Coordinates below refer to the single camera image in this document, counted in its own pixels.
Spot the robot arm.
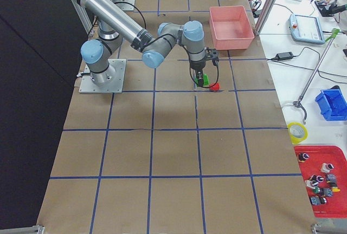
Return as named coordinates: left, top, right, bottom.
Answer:
left=74, top=0, right=207, bottom=87

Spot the yellow tape roll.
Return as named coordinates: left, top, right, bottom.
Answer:
left=287, top=122, right=308, bottom=145

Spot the pink plastic box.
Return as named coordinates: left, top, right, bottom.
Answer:
left=209, top=5, right=254, bottom=50

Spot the red plastic tray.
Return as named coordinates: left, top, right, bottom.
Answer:
left=294, top=145, right=346, bottom=218

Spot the green toy block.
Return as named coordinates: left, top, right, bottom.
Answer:
left=203, top=74, right=209, bottom=86

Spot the reacher grabber tool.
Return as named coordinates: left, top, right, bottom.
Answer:
left=281, top=28, right=340, bottom=125

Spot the aluminium frame post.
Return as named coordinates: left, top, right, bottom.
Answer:
left=254, top=0, right=275, bottom=36

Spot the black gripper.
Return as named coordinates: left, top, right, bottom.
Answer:
left=189, top=59, right=205, bottom=87

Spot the red toy block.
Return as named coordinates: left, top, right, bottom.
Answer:
left=209, top=82, right=220, bottom=92

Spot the teach pendant tablet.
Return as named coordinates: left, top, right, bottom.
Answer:
left=288, top=14, right=325, bottom=44

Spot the black power adapter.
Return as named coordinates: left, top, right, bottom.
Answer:
left=274, top=51, right=294, bottom=61

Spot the blue storage bin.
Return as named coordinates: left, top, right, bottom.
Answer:
left=315, top=86, right=346, bottom=121

